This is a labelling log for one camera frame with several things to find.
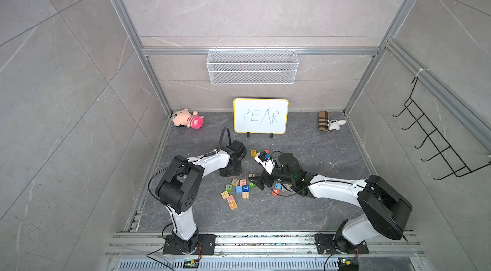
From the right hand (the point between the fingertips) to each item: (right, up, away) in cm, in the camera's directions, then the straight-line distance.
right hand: (256, 169), depth 82 cm
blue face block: (+11, -9, +5) cm, 15 cm away
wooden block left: (-10, -8, +8) cm, 15 cm away
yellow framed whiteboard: (+5, +25, +20) cm, 32 cm away
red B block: (+9, -11, +4) cm, 15 cm away
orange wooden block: (-10, -16, 0) cm, 19 cm away
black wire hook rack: (+65, +8, -21) cm, 68 cm away
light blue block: (-8, -10, +5) cm, 14 cm away
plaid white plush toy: (+42, +20, +28) cm, 54 cm away
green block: (-13, -10, +5) cm, 17 cm away
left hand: (-10, -2, +12) cm, 16 cm away
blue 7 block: (-5, -10, +5) cm, 12 cm away
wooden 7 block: (-2, -5, +9) cm, 10 cm away
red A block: (+7, +6, +19) cm, 21 cm away
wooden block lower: (-5, -12, +3) cm, 14 cm away
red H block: (-6, -8, +7) cm, 12 cm away
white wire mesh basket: (-1, +51, +18) cm, 54 cm away
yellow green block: (-14, -12, +3) cm, 19 cm away
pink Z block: (-12, -13, +1) cm, 18 cm away
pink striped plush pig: (-41, +24, +25) cm, 54 cm away
